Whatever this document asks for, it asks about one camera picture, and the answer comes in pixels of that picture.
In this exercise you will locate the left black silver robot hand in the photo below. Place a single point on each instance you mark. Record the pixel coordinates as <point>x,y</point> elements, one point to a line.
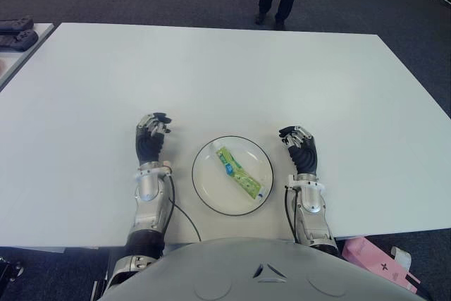
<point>149,147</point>

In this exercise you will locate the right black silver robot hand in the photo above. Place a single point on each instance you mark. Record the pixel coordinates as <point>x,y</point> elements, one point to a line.
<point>306,158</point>

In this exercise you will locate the green toothpaste tube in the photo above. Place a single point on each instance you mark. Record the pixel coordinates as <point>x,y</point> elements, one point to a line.
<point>236,170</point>

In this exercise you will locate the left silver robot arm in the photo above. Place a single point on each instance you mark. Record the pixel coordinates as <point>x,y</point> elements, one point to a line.
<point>149,206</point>

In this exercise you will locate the white plate with black rim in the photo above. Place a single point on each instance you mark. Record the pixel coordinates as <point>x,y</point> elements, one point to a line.
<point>211,188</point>

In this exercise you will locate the pink cardboard box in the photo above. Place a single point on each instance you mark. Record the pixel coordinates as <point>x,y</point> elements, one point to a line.
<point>370,257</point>

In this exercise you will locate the grey robot torso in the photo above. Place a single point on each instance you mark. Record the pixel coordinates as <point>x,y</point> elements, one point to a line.
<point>260,273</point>

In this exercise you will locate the white paper tag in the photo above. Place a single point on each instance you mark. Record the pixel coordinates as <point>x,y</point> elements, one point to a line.
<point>401,256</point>

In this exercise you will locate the white side table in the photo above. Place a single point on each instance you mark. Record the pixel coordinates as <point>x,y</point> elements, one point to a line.
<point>14,65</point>

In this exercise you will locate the black game controller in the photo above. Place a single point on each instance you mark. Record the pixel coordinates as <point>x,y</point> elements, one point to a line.
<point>19,39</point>
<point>15,24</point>

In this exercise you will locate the black equipment on floor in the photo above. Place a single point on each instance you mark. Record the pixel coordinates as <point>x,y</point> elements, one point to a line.
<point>8,269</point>

